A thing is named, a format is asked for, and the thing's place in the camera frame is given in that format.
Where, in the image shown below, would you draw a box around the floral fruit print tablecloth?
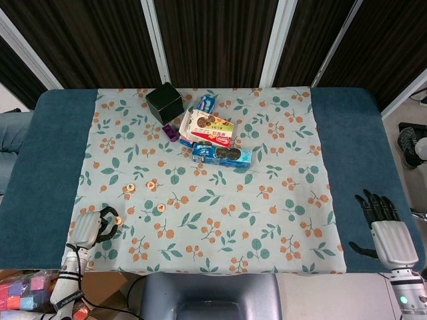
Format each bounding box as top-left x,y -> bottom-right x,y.
61,85 -> 346,276

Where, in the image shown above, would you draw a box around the black cube box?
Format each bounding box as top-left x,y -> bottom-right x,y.
145,82 -> 185,125

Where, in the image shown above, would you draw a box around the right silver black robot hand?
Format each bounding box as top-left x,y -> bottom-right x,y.
348,189 -> 420,268

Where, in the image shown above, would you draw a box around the dark white-framed screen panel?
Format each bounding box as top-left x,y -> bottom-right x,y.
141,0 -> 296,89
262,0 -> 364,89
313,0 -> 427,117
0,35 -> 37,113
0,0 -> 169,91

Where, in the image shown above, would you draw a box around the blue white snack packet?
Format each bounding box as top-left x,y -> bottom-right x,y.
197,95 -> 218,114

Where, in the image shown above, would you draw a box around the black floor cable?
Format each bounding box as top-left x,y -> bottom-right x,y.
81,275 -> 147,317

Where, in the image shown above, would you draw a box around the blue denim trousers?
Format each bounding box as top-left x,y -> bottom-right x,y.
0,111 -> 35,197

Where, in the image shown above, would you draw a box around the open white red cookie box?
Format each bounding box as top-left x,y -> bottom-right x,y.
179,109 -> 236,147

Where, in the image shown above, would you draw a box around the small purple plastic container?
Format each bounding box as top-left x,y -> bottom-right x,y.
162,123 -> 178,143

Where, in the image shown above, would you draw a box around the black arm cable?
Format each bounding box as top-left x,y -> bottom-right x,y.
58,242 -> 85,301

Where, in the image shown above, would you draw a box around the dark sneaker shoe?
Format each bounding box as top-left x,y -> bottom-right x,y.
396,127 -> 418,171

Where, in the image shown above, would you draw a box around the bag of colourful foam blocks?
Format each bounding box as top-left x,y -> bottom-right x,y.
0,270 -> 66,320

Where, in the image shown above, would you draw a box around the brown cardboard box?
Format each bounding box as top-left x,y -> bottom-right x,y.
0,269 -> 130,320

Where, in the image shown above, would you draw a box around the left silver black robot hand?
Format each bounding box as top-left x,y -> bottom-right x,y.
71,206 -> 121,250

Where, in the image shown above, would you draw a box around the blue sandwich cookie box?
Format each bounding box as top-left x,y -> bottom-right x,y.
191,141 -> 254,170

